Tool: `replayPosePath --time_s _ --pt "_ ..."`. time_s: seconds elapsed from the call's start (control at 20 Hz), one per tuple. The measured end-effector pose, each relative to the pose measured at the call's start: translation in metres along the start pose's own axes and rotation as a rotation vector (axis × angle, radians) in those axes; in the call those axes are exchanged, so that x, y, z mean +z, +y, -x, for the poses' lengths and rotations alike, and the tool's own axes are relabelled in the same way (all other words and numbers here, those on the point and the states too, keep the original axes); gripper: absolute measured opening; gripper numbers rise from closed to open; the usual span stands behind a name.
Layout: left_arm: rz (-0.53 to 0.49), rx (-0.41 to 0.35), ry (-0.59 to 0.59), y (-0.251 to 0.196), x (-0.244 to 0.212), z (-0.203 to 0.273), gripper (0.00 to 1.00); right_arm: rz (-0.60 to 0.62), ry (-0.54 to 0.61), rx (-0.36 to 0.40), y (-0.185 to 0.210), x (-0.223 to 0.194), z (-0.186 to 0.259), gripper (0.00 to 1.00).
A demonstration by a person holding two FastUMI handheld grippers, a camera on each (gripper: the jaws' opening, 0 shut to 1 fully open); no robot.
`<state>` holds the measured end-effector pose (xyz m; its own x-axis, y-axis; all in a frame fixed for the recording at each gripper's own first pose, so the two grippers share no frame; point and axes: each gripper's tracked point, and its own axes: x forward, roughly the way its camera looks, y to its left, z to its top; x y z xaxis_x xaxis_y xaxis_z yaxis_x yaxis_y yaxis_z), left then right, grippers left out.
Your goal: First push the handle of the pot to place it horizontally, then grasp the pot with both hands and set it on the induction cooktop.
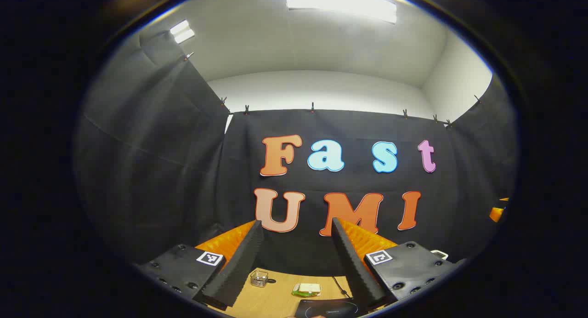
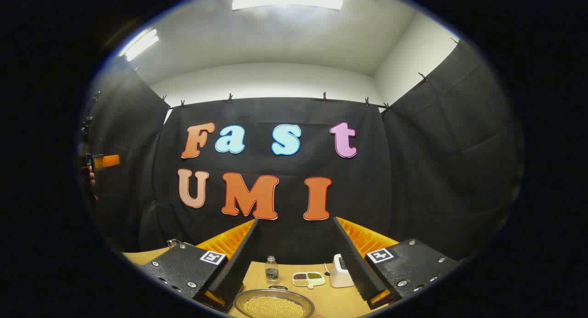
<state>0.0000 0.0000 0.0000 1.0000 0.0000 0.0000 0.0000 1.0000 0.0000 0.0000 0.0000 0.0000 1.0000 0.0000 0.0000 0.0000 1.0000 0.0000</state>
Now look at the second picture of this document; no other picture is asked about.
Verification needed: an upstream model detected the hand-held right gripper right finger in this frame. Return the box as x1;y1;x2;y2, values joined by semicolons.
332;216;460;310

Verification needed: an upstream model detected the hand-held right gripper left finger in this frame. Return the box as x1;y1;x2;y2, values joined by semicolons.
140;218;259;313

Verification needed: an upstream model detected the stainless steel pot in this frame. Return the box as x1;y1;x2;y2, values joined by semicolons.
233;285;316;318

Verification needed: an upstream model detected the pile of soybeans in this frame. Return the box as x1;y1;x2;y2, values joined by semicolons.
242;296;305;318

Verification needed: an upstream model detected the white toaster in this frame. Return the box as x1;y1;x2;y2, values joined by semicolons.
329;254;355;289

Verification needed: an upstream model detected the white divided plate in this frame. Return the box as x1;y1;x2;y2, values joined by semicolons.
292;272;326;289

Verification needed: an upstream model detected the black backdrop cloth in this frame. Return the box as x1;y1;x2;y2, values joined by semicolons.
80;40;524;266

